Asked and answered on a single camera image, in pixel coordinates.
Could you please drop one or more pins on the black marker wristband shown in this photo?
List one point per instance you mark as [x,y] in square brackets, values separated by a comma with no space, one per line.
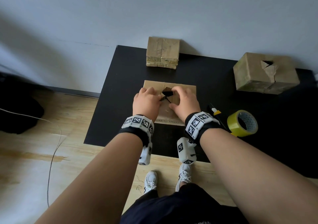
[137,129]
[200,125]

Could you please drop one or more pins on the black yellow utility knife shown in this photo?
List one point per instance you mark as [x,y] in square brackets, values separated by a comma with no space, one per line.
[215,112]

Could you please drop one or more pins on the wide cardboard box torn flap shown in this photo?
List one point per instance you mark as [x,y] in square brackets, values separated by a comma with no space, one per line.
[280,74]

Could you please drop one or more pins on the white right sneaker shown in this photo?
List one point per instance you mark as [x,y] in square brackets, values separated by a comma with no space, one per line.
[183,175]

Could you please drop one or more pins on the person's right hand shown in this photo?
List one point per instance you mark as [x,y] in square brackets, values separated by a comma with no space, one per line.
[186,103]

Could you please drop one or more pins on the black shorts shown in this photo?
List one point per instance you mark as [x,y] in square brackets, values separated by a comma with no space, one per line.
[183,206]

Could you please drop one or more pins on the white left sneaker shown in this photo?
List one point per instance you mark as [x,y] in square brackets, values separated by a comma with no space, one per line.
[150,181]

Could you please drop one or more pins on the person's right forearm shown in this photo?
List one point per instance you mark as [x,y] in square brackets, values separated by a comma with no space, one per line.
[258,179]

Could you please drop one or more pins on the thin black thread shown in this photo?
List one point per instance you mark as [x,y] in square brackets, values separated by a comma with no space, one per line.
[139,185]

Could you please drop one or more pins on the person's left hand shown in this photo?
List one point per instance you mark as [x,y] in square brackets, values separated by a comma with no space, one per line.
[146,104]

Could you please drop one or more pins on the small cardboard box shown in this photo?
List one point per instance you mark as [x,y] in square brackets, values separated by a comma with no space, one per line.
[162,49]

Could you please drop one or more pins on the yellow tape roll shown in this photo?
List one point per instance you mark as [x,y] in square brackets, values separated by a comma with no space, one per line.
[234,123]

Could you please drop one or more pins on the white sneaker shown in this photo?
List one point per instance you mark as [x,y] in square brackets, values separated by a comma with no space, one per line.
[150,181]
[183,175]

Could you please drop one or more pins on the person's left forearm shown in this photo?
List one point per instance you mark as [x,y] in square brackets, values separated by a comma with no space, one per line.
[94,181]

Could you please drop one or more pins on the tall cardboard box square hole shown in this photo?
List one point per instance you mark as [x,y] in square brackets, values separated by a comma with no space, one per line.
[166,113]

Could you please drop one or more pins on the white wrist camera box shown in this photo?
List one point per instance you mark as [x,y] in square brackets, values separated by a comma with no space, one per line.
[145,155]
[186,151]

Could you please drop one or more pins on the black bag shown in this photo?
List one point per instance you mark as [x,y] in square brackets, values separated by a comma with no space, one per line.
[17,112]

